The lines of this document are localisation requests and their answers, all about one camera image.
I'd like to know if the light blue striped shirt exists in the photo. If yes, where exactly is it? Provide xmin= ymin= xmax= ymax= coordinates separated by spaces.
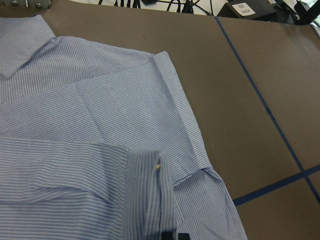
xmin=0 ymin=15 xmax=247 ymax=240

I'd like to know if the black labelled box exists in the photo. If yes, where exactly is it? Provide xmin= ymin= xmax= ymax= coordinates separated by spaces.
xmin=217 ymin=0 xmax=277 ymax=21

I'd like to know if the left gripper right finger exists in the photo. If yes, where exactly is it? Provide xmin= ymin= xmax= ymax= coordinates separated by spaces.
xmin=178 ymin=232 xmax=190 ymax=240

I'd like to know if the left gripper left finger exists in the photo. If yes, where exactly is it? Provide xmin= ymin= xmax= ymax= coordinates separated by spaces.
xmin=161 ymin=231 xmax=175 ymax=240

